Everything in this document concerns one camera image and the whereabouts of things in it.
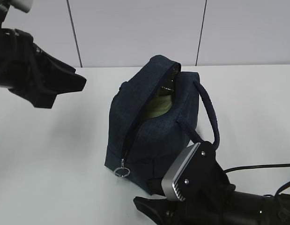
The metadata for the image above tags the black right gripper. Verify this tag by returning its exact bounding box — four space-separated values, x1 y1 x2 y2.
133 142 236 225

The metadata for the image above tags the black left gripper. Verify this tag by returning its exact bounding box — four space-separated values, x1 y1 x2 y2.
0 28 87 109

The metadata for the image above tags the dark blue insulated lunch bag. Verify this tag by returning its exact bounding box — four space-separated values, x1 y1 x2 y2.
104 55 220 194

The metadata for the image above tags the green lid lunch box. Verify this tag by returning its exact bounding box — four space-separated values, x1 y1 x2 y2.
141 94 174 120

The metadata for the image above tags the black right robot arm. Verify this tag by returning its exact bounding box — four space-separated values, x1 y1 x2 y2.
134 142 290 225

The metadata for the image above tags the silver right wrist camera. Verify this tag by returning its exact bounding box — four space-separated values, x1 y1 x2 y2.
161 143 200 202

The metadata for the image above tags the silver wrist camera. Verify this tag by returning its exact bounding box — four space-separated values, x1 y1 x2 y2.
0 0 33 13
161 143 200 202

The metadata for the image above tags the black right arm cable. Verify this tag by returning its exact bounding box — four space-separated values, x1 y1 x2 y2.
223 164 290 174

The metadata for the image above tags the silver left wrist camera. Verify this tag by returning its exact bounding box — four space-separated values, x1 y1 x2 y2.
0 0 33 13

